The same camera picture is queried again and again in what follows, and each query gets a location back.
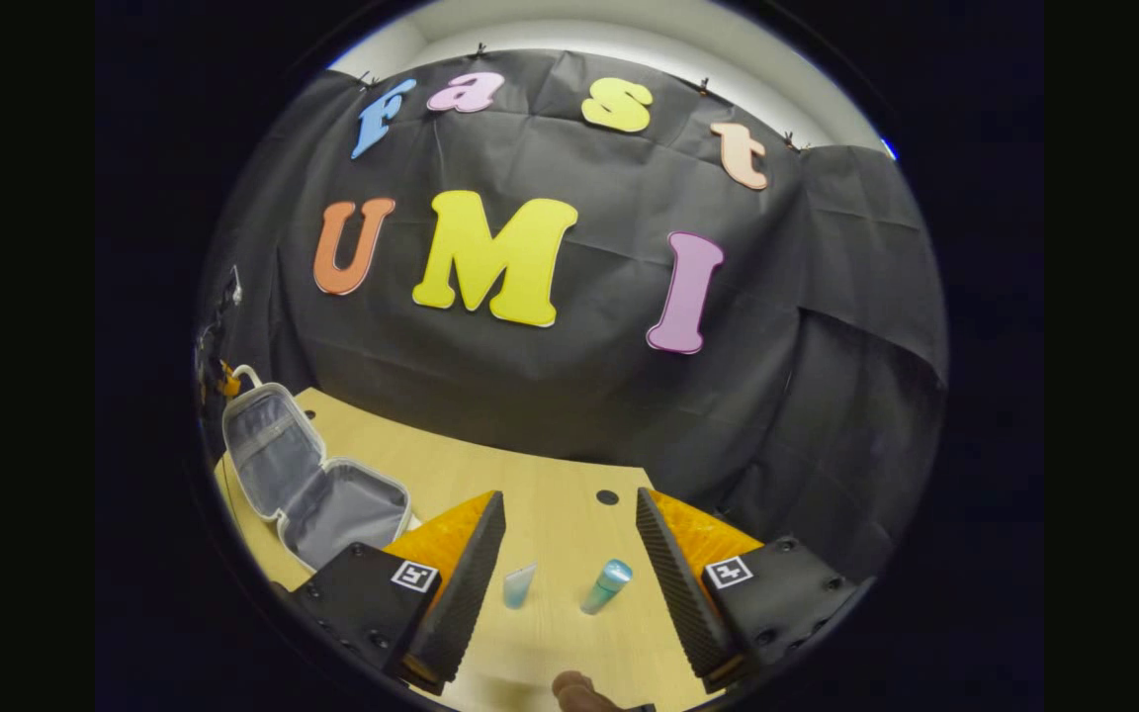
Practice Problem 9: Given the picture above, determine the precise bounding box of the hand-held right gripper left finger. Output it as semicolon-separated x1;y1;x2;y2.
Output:
291;489;508;696

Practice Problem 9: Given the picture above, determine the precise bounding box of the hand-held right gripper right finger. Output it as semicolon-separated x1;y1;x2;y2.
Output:
635;486;864;695

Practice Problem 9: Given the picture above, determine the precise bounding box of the small translucent blue tube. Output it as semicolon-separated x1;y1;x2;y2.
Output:
502;564;538;610

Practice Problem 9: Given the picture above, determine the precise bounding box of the blue cylindrical bottle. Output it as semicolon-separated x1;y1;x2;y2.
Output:
580;559;634;616

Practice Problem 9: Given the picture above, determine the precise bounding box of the white suitcase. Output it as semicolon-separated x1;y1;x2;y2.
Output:
220;365;414;574

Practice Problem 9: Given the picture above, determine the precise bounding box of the black backdrop cloth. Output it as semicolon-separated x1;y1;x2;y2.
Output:
199;47;948;584

